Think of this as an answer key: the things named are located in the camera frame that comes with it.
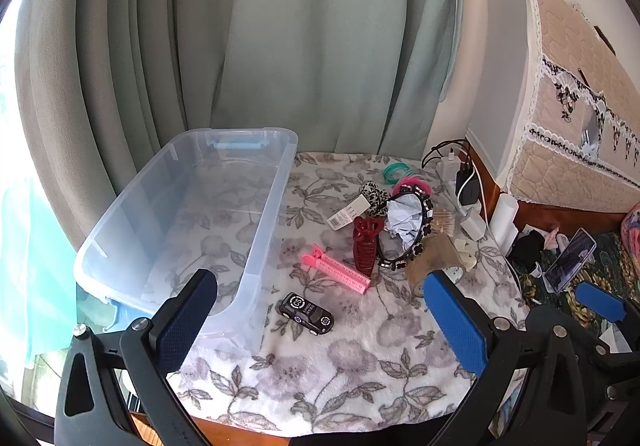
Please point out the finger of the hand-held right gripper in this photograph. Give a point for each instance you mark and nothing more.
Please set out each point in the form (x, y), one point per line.
(620, 358)
(600, 301)

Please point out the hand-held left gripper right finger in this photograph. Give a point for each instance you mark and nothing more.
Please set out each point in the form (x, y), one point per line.
(457, 321)

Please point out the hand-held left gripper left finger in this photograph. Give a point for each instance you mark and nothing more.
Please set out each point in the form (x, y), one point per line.
(185, 321)

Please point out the black flower headband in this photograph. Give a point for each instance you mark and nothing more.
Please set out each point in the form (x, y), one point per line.
(400, 262)

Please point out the cotton swab pack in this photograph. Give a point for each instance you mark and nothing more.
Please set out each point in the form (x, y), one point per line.
(442, 223)

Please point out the red claw hair clip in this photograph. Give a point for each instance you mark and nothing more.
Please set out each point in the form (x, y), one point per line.
(365, 246)

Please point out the clear plastic container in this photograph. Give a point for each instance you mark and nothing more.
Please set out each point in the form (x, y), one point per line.
(150, 206)

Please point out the black toy car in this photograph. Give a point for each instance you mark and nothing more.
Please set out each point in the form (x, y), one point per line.
(306, 313)

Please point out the pink hair clip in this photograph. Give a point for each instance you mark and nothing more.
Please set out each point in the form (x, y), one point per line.
(337, 271)

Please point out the small white box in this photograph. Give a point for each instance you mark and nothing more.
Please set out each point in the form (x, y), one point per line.
(345, 215)

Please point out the white paper sheet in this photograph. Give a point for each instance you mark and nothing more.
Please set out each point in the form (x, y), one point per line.
(612, 338)

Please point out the smartphone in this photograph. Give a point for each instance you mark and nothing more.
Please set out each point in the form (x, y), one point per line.
(570, 258)

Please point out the beige hair clip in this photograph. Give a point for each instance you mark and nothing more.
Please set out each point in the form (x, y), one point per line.
(467, 256)

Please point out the blue plastic lid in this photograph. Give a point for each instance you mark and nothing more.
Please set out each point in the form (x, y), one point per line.
(116, 313)

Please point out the pink printed cloth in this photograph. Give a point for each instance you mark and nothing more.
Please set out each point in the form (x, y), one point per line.
(632, 226)

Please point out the black cloth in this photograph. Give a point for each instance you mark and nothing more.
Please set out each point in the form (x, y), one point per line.
(530, 246)

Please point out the white charger adapter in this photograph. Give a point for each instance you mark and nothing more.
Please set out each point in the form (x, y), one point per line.
(472, 225)

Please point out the white cylinder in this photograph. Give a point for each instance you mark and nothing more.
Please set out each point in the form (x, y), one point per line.
(504, 221)

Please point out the floral blanket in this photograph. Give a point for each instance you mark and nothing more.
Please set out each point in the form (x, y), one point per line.
(350, 366)

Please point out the black charger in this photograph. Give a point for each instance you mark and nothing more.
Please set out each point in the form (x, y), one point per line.
(467, 186)

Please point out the white power strip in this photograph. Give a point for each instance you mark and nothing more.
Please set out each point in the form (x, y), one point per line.
(446, 172)

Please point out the leopard print scrunchie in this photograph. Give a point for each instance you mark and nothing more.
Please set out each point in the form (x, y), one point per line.
(374, 196)

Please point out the white plug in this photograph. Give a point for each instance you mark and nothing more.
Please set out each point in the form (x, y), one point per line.
(452, 157)

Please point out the turquoise plastic tub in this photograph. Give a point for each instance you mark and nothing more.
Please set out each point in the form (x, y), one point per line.
(30, 266)

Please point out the grey green curtain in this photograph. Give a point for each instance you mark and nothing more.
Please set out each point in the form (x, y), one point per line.
(250, 26)

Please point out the brown wooden bed frame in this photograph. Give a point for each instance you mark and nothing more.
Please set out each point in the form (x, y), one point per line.
(550, 217)

